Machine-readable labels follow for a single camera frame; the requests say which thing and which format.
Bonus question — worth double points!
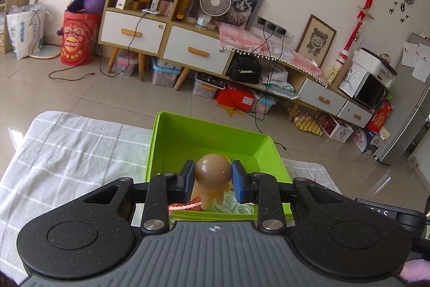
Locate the person's right hand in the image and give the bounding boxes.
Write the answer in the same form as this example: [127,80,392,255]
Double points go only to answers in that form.
[401,258,430,284]

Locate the black bag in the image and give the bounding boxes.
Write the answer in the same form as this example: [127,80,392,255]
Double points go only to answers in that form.
[228,52,263,85]

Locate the black power cable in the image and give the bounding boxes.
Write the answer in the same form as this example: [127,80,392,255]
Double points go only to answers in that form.
[253,28,286,150]
[99,12,150,76]

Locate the red flat box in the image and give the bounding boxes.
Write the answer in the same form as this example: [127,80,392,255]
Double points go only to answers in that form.
[216,87,257,113]

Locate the framed cat picture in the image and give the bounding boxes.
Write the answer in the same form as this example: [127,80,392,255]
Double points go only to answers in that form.
[220,0,265,30]

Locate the grey refrigerator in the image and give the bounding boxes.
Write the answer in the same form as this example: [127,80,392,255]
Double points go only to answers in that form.
[374,33,430,165]

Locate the clear storage box blue lid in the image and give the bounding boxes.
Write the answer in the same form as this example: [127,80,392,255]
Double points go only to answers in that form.
[150,56,182,87]
[253,95,277,116]

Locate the yellow egg tray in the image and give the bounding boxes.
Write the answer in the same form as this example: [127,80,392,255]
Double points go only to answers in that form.
[287,105,324,136]

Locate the green plastic box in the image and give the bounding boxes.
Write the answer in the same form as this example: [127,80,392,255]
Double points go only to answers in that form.
[145,111,292,220]

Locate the white shopping bag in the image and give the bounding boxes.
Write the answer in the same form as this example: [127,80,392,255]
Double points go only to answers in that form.
[6,3,46,59]

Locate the yellow star floor sticker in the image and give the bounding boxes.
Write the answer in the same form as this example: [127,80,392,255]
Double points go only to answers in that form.
[223,105,247,118]

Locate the brown round-headed toy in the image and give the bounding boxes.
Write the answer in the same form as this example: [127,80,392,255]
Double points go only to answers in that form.
[194,153,233,210]

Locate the white round floor base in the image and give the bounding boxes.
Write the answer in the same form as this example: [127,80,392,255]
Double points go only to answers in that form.
[30,45,59,59]

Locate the black microwave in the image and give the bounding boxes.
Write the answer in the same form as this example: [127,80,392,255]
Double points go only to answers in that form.
[349,72,390,109]

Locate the white desk fan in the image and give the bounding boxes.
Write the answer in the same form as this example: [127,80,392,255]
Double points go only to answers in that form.
[199,0,232,29]

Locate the folded white cloth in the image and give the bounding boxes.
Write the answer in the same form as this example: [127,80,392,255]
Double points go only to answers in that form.
[260,67,299,101]

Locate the low wooden cabinet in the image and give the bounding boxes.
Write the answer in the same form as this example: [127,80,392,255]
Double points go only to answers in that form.
[225,48,375,129]

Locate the white wall socket row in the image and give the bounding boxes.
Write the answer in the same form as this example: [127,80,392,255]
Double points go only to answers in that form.
[256,16,294,43]

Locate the grey checked blanket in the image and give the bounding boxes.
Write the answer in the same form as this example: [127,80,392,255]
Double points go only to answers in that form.
[0,110,343,274]

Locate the pink bead string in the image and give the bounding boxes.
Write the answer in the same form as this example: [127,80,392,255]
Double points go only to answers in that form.
[168,200,203,212]

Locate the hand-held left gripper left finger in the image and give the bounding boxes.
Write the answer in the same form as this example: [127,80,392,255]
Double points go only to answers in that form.
[72,160,196,235]

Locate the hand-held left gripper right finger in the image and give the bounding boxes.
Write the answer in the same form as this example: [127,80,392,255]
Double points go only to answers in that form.
[232,160,353,234]

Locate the white carton red print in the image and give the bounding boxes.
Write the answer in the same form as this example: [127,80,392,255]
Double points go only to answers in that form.
[352,126,384,154]

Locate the framed girl drawing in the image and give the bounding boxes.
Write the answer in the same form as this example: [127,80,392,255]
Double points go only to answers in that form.
[295,14,337,69]

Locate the purple ball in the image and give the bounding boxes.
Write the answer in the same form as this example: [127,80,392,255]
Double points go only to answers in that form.
[83,0,108,15]

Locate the white printed crate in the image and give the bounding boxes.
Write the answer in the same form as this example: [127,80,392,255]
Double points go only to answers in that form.
[316,110,354,142]

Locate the clear storage box pink contents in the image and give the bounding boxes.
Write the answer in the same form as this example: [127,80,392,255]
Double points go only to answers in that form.
[112,50,140,77]

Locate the white drawer wooden handle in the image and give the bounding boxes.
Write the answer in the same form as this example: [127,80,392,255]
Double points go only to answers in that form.
[162,25,234,76]
[298,79,348,116]
[100,10,167,55]
[338,102,373,128]

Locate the white printer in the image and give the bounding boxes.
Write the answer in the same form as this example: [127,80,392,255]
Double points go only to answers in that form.
[351,48,399,87]

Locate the white drawing paper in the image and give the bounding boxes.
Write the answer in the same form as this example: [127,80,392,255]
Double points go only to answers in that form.
[339,67,363,97]

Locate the clear plastic rings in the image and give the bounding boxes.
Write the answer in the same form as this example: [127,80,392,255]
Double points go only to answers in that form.
[212,191,259,216]

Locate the yellow can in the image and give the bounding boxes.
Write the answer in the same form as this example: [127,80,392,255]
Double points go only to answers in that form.
[176,0,194,20]

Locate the clear storage box black lid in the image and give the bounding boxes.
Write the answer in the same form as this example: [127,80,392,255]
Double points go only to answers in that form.
[193,72,226,100]

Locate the tall white tube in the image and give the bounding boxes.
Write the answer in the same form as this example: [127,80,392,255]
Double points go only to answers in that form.
[327,50,350,84]

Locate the red snack barrel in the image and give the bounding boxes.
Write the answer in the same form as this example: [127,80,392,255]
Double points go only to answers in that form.
[60,9,101,66]

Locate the tall wooden shelf cabinet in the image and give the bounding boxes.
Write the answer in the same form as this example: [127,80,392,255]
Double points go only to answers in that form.
[97,0,236,91]

